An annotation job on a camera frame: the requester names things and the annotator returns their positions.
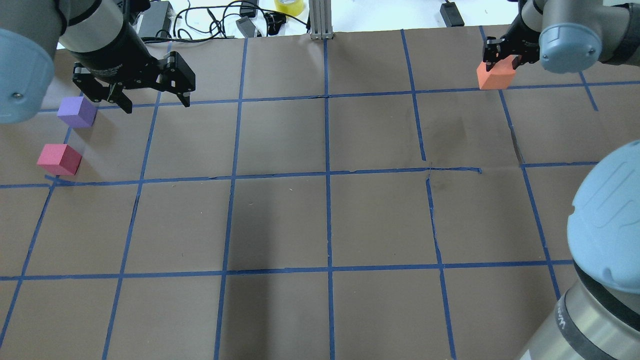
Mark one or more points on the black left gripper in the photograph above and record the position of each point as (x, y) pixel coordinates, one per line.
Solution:
(116, 56)

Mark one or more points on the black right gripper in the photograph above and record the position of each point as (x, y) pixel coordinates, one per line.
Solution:
(521, 42)

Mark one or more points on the orange foam block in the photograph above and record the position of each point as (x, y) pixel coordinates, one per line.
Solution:
(499, 77)

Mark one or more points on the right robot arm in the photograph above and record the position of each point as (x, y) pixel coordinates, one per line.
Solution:
(597, 318)

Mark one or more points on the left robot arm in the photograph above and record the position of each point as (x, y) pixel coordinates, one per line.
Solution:
(30, 31)

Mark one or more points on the black power adapter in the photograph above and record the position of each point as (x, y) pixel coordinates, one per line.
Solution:
(155, 22)

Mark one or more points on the purple foam block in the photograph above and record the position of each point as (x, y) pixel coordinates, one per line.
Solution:
(77, 112)

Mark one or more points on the small black adapter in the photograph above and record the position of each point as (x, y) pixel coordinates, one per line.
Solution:
(451, 15)

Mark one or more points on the pink foam block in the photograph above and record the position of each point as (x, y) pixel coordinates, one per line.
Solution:
(59, 159)

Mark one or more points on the yellow tape roll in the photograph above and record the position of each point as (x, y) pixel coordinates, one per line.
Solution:
(290, 7)

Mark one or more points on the aluminium frame post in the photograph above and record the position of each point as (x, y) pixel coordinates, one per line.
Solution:
(320, 17)

